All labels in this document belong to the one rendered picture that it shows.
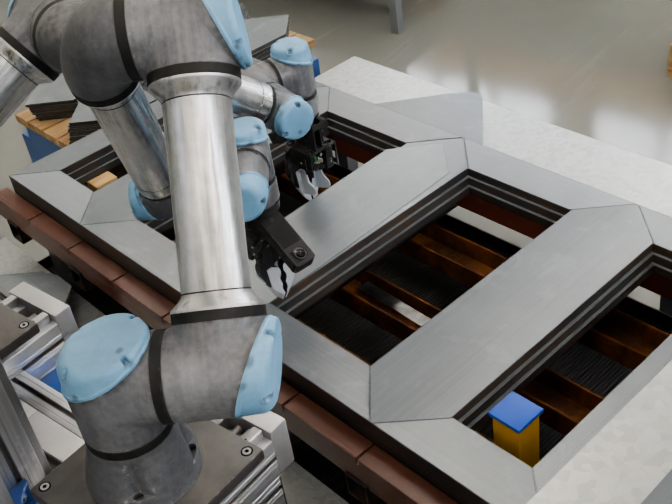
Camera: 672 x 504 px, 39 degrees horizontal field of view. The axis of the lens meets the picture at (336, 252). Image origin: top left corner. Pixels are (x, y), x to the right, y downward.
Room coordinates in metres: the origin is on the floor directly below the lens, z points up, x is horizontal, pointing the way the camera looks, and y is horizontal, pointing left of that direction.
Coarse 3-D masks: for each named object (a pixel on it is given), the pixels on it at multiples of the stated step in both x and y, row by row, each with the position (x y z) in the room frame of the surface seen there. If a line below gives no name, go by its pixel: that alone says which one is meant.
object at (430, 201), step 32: (352, 128) 2.01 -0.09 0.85; (96, 160) 2.05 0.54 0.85; (448, 160) 1.77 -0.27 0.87; (32, 192) 1.92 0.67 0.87; (448, 192) 1.68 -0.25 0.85; (480, 192) 1.68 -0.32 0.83; (512, 192) 1.63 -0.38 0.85; (64, 224) 1.82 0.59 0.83; (160, 224) 1.76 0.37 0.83; (384, 224) 1.57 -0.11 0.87; (416, 224) 1.61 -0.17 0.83; (544, 224) 1.55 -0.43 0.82; (352, 256) 1.51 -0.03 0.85; (640, 256) 1.35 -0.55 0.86; (160, 288) 1.52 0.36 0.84; (320, 288) 1.45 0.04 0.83; (608, 288) 1.29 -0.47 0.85; (576, 320) 1.22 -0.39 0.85; (544, 352) 1.16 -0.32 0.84; (512, 384) 1.11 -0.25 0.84; (352, 416) 1.08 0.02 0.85; (480, 416) 1.06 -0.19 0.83; (384, 448) 1.03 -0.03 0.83; (448, 480) 0.92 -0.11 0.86
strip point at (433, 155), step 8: (432, 144) 1.84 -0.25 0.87; (440, 144) 1.84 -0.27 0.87; (400, 152) 1.83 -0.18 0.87; (408, 152) 1.83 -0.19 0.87; (416, 152) 1.82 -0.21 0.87; (424, 152) 1.82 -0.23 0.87; (432, 152) 1.81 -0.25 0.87; (440, 152) 1.81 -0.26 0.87; (416, 160) 1.79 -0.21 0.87; (424, 160) 1.78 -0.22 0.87; (432, 160) 1.78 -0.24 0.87; (440, 160) 1.77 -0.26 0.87; (440, 168) 1.74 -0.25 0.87
